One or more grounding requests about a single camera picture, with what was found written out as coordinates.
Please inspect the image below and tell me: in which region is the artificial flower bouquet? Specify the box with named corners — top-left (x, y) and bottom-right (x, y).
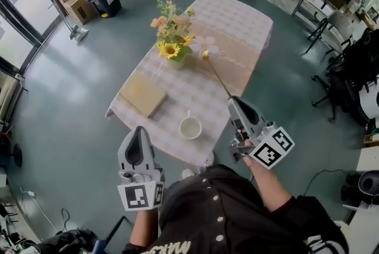
top-left (150, 0), bottom-right (197, 63)

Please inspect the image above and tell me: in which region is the white rounded machine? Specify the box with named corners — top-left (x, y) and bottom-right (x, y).
top-left (357, 80), bottom-right (379, 121)

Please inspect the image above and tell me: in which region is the person's right forearm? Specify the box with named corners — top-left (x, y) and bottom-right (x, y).
top-left (243, 157), bottom-right (297, 213)

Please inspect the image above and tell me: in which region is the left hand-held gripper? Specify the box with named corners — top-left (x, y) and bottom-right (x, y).
top-left (117, 126), bottom-right (166, 212)

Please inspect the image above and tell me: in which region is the golden spoon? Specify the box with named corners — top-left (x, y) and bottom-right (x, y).
top-left (201, 50), bottom-right (233, 99)

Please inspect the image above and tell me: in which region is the person's left forearm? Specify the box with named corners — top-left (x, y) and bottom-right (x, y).
top-left (129, 207), bottom-right (162, 248)

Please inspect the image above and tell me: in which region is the person's right hand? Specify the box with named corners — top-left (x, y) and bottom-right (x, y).
top-left (236, 127), bottom-right (253, 149)

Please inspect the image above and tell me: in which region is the white desk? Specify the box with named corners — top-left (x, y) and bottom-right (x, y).
top-left (291, 0), bottom-right (337, 27)

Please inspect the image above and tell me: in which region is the black office chair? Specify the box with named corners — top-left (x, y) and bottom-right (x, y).
top-left (310, 27), bottom-right (379, 127)

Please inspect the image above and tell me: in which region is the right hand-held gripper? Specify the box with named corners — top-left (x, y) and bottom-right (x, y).
top-left (227, 95), bottom-right (296, 171)

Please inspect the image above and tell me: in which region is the black cable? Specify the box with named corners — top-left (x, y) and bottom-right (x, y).
top-left (303, 169), bottom-right (358, 198)

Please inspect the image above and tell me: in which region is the black bag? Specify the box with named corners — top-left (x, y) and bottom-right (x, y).
top-left (34, 228), bottom-right (99, 254)

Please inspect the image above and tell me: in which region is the brown cardboard box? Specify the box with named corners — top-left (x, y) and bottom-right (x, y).
top-left (55, 0), bottom-right (99, 25)

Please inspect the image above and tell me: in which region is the person's black jersey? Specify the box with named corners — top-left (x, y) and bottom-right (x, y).
top-left (122, 163), bottom-right (351, 254)

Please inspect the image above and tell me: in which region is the white flower vase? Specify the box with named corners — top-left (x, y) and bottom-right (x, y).
top-left (166, 54), bottom-right (188, 70)

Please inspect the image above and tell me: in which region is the grey chair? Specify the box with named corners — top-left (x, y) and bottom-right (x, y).
top-left (304, 11), bottom-right (355, 56)

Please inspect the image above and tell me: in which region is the grey floor stand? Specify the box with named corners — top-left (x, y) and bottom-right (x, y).
top-left (46, 0), bottom-right (90, 41)

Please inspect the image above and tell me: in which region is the white cup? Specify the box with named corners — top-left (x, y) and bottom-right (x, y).
top-left (179, 110), bottom-right (203, 140)

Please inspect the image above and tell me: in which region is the black round device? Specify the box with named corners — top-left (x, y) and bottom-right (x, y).
top-left (340, 169), bottom-right (379, 207)

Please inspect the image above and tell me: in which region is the checked beige tablecloth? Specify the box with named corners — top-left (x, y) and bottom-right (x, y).
top-left (104, 0), bottom-right (274, 166)

